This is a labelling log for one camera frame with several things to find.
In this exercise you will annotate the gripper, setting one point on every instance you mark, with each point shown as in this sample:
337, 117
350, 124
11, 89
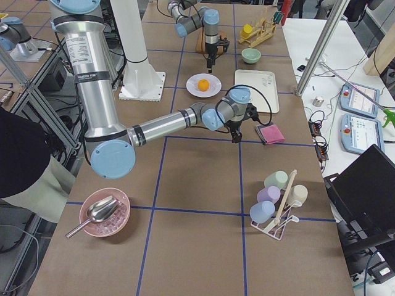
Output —
211, 50
234, 125

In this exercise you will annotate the white round plate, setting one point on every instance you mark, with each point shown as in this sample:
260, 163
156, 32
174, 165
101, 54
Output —
215, 85

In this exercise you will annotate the orange fruit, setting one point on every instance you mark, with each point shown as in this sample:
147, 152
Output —
203, 85

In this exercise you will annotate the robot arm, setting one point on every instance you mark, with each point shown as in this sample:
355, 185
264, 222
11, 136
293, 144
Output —
112, 145
189, 19

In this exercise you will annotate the cream bear tray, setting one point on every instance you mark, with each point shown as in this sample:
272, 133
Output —
265, 82

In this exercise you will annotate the wooden cutting board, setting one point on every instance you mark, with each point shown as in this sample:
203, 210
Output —
200, 44

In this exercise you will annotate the grey cloth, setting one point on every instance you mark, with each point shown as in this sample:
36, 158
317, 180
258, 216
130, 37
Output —
258, 131

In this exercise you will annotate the green bowl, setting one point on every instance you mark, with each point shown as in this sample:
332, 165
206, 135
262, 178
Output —
250, 55

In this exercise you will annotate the yellow mug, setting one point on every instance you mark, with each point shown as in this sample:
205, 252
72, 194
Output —
246, 31

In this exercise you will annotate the green cup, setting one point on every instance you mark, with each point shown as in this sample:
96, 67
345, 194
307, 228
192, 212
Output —
277, 178

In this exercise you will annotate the wooden drying rack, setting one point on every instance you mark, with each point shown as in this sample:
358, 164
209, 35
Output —
263, 28

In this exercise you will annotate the purple cup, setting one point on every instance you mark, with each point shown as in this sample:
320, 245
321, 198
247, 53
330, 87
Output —
271, 193

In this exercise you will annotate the blue cup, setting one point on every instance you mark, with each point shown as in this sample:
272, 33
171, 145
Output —
262, 211

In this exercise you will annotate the beige cup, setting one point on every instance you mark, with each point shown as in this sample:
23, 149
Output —
297, 193

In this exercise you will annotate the upper teach pendant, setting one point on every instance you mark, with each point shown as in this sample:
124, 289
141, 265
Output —
353, 101

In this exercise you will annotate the teach pendant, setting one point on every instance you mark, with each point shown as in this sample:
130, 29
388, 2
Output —
353, 101
359, 133

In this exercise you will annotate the lower teach pendant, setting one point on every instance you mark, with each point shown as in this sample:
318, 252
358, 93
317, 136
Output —
359, 133

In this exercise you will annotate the black laptop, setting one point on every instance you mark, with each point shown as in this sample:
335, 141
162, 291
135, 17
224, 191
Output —
363, 194

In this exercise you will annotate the pink bowl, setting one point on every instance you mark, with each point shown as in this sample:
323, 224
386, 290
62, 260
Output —
116, 222

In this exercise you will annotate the metal scoop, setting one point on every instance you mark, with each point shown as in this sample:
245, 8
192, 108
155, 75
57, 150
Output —
97, 213

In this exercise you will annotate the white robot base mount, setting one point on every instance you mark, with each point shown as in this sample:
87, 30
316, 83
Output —
140, 80

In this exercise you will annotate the aluminium frame post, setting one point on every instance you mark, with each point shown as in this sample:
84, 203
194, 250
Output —
325, 36

